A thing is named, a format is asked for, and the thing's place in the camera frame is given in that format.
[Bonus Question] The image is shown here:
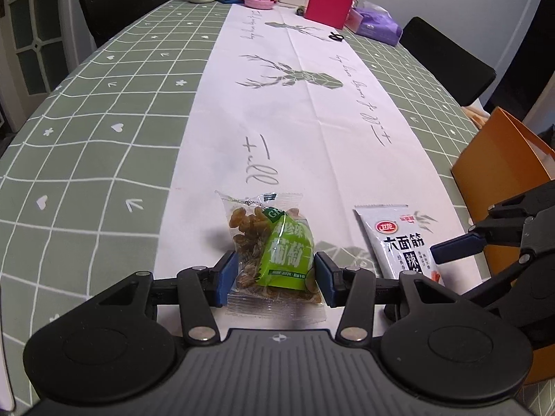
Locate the pink cube box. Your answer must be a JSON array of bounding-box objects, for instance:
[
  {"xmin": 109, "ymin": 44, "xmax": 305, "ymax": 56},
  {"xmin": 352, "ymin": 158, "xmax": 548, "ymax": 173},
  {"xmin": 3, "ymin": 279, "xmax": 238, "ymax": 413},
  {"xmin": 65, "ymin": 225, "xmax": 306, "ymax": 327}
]
[{"xmin": 304, "ymin": 0, "xmax": 355, "ymax": 30}]

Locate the grey spicy strip packet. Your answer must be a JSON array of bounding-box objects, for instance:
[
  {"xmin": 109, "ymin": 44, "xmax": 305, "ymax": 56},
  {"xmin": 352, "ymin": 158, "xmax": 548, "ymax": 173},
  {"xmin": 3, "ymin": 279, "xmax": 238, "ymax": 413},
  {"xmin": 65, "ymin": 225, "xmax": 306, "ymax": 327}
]
[{"xmin": 355, "ymin": 205, "xmax": 443, "ymax": 285}]

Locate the purple tissue pack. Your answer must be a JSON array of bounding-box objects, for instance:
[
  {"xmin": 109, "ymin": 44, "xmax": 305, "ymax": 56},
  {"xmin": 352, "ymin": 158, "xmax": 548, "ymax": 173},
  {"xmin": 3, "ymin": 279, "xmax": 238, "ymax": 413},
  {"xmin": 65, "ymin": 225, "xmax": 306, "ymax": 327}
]
[{"xmin": 345, "ymin": 1, "xmax": 403, "ymax": 46}]

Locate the orange cardboard box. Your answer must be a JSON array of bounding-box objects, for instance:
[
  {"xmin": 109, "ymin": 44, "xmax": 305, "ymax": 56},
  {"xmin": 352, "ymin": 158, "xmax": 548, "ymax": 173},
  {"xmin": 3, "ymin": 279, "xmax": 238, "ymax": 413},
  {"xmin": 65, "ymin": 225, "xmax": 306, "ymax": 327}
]
[{"xmin": 452, "ymin": 108, "xmax": 554, "ymax": 385}]

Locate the green checkered tablecloth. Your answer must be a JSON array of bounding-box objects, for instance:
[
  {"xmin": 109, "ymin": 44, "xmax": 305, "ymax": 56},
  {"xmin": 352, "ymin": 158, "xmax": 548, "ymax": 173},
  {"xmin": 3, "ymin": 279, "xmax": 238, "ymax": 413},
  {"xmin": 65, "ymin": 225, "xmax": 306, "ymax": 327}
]
[{"xmin": 0, "ymin": 0, "xmax": 555, "ymax": 416}]

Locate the black chair right side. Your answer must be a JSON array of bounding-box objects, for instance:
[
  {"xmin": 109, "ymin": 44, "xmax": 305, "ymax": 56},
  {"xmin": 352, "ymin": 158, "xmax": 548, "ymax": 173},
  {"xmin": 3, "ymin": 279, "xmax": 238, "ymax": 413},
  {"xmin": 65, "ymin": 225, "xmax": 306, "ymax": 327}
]
[{"xmin": 400, "ymin": 16, "xmax": 497, "ymax": 106}]

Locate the door with glass panes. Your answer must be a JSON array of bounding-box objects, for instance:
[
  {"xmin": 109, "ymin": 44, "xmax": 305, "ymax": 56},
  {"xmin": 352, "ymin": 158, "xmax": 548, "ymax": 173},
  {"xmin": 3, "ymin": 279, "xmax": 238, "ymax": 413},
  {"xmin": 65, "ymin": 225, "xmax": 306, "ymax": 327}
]
[{"xmin": 1, "ymin": 0, "xmax": 69, "ymax": 132}]

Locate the green raisin snack bag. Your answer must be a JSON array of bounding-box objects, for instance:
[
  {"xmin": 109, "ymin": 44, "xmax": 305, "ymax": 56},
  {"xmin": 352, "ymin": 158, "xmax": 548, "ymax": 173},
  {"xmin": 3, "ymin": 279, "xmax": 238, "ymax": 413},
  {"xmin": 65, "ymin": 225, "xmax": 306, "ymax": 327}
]
[{"xmin": 217, "ymin": 192, "xmax": 322, "ymax": 305}]

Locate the black binder clip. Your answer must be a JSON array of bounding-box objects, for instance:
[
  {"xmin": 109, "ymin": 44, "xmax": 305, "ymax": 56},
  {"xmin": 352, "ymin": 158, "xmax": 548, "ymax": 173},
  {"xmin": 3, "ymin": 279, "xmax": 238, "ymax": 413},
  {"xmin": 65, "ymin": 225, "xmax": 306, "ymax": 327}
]
[{"xmin": 328, "ymin": 32, "xmax": 344, "ymax": 42}]

